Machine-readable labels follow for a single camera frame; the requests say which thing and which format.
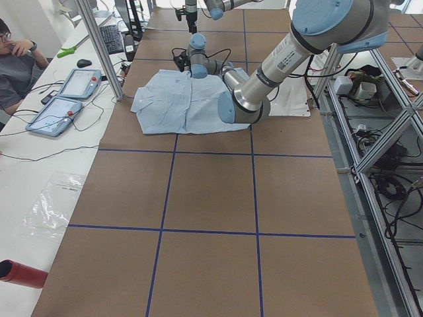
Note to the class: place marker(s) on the teach pendant tablet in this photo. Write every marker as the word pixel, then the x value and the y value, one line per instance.
pixel 55 117
pixel 80 84

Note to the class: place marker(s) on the black smartphone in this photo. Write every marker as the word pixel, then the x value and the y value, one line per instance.
pixel 46 99

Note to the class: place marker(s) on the aluminium frame rack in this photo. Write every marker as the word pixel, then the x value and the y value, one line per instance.
pixel 380 156

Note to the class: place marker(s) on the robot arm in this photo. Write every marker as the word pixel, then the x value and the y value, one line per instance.
pixel 216 9
pixel 354 26

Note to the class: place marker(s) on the black keyboard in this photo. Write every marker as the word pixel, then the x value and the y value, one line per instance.
pixel 112 39

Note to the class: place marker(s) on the black computer mouse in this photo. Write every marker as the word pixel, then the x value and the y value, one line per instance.
pixel 83 63

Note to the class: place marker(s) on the red cylinder bottle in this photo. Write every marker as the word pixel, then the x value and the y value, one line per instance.
pixel 20 274

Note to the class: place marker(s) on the clear plastic bag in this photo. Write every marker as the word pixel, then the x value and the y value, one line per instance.
pixel 50 214

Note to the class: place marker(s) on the green plastic tool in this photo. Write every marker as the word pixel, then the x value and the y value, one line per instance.
pixel 66 51

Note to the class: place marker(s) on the lower teach pendant tablet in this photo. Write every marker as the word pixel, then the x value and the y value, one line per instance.
pixel 55 117

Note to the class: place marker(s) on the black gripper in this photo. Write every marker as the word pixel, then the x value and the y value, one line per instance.
pixel 184 61
pixel 190 10

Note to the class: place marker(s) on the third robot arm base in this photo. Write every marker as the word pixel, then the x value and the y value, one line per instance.
pixel 409 68

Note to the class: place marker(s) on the grey aluminium frame post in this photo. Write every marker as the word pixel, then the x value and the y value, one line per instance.
pixel 99 46

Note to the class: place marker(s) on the seated person grey shirt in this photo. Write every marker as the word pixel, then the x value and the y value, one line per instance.
pixel 22 64

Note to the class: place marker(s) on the upper teach pendant tablet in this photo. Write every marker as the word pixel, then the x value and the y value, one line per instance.
pixel 80 84

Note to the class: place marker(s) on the light blue button-up shirt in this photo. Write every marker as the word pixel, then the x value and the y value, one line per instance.
pixel 174 102

